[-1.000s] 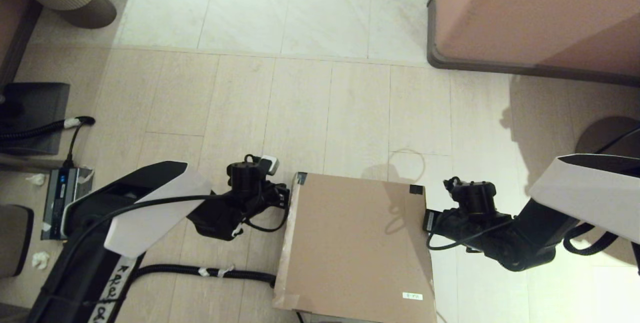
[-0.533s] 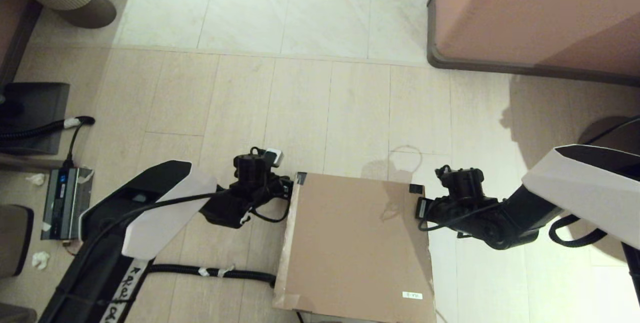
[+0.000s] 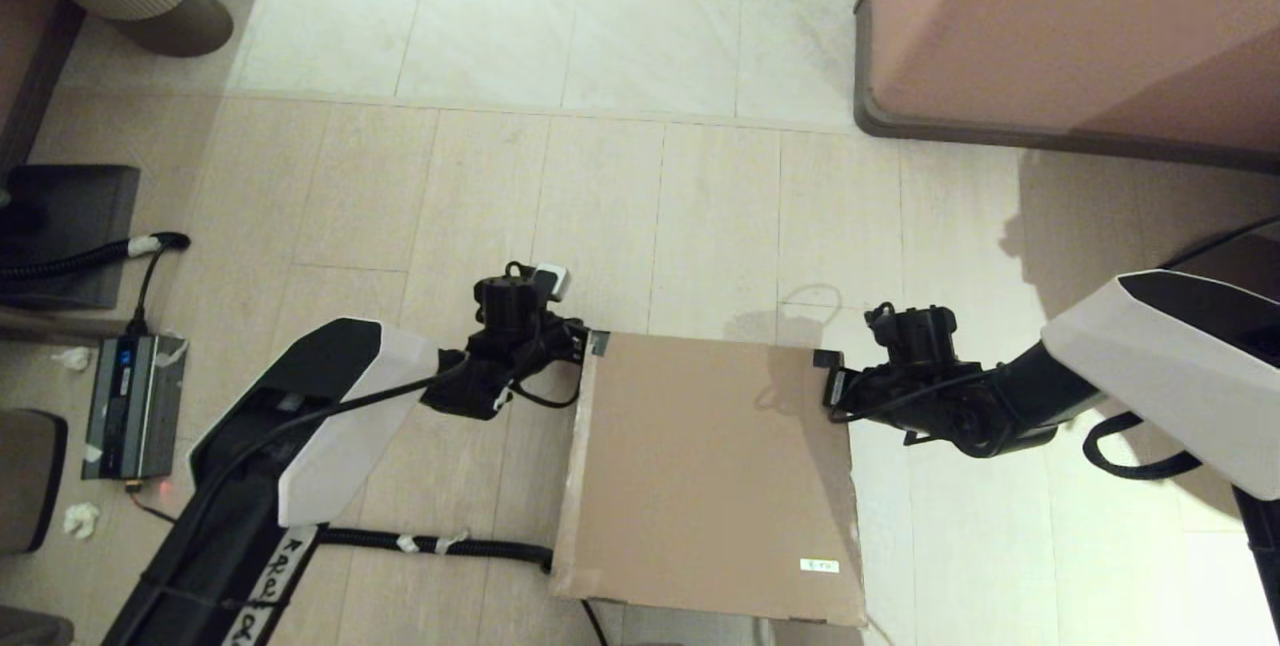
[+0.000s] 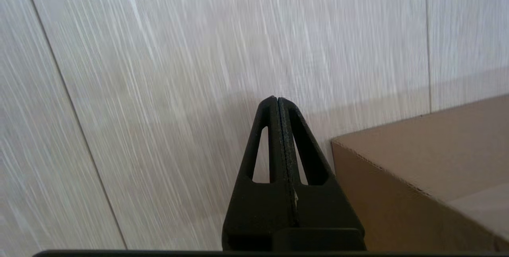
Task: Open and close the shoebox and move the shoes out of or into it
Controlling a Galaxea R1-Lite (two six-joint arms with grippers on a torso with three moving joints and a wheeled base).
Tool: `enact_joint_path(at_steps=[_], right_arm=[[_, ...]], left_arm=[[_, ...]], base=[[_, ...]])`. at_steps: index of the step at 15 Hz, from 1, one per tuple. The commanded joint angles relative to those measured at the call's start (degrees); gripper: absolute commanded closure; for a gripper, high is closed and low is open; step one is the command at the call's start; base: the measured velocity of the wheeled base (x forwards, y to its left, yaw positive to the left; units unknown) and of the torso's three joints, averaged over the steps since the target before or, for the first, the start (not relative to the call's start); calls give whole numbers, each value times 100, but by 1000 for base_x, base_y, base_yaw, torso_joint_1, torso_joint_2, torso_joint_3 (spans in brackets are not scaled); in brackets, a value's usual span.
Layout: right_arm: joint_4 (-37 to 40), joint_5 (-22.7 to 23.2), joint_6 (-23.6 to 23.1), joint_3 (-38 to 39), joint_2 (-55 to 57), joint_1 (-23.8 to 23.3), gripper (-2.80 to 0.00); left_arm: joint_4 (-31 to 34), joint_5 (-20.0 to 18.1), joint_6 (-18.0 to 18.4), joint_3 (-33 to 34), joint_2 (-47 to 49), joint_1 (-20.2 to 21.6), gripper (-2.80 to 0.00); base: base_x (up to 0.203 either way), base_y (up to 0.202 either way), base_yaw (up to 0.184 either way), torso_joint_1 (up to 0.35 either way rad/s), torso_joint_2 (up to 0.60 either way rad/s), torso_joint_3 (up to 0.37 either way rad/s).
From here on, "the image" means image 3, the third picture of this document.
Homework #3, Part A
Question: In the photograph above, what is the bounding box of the brown cardboard shoe box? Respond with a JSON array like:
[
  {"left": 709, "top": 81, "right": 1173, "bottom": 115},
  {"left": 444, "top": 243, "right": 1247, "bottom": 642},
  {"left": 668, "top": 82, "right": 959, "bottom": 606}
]
[{"left": 548, "top": 329, "right": 869, "bottom": 627}]

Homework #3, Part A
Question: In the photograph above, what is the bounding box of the silver black power supply box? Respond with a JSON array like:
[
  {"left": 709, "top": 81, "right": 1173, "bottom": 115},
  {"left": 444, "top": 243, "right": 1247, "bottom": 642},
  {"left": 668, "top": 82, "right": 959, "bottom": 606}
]
[{"left": 83, "top": 334, "right": 191, "bottom": 483}]

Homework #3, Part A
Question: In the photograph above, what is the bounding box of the brown round bin base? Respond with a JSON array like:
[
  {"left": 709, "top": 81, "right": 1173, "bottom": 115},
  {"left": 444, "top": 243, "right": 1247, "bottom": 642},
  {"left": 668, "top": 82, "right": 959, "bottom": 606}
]
[{"left": 120, "top": 0, "right": 236, "bottom": 59}]

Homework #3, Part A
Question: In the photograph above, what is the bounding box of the dark rounded stool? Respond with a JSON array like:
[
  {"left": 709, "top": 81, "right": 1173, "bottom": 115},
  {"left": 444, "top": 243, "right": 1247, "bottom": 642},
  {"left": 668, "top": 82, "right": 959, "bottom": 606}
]
[{"left": 0, "top": 411, "right": 69, "bottom": 557}]

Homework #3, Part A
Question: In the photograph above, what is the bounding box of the dark rounded furniture foot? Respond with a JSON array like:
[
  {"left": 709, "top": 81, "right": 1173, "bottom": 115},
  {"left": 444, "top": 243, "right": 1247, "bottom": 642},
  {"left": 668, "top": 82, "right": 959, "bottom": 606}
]
[{"left": 0, "top": 606, "right": 76, "bottom": 646}]

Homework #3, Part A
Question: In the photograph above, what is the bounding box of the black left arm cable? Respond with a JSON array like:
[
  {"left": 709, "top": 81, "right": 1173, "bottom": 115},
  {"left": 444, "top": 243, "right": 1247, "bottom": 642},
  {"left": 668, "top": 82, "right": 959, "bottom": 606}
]
[{"left": 150, "top": 266, "right": 586, "bottom": 567}]

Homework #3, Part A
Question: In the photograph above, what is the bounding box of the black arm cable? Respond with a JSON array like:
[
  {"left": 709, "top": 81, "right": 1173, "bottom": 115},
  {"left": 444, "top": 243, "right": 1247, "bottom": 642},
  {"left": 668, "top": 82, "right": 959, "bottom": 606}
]
[
  {"left": 830, "top": 216, "right": 1280, "bottom": 482},
  {"left": 150, "top": 266, "right": 586, "bottom": 567}
]

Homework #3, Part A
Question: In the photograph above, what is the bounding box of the black corrugated cable double taped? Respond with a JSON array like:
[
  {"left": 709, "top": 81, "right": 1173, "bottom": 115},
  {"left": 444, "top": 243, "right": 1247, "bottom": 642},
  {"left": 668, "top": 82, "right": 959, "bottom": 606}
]
[{"left": 130, "top": 491, "right": 609, "bottom": 646}]

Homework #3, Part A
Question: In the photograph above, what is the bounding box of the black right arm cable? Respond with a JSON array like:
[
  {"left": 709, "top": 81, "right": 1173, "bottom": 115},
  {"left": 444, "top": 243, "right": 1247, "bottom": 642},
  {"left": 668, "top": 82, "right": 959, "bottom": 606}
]
[{"left": 830, "top": 216, "right": 1280, "bottom": 482}]

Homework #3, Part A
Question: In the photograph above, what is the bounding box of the brown round pedestal base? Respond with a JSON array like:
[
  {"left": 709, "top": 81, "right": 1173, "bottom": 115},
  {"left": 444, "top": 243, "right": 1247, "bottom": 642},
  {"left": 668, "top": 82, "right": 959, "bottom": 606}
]
[{"left": 1145, "top": 232, "right": 1280, "bottom": 492}]

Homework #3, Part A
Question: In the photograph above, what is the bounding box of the black corrugated cable white-taped end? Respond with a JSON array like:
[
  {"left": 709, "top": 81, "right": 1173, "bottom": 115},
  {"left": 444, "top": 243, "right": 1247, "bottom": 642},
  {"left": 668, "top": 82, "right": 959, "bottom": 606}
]
[{"left": 0, "top": 232, "right": 193, "bottom": 339}]

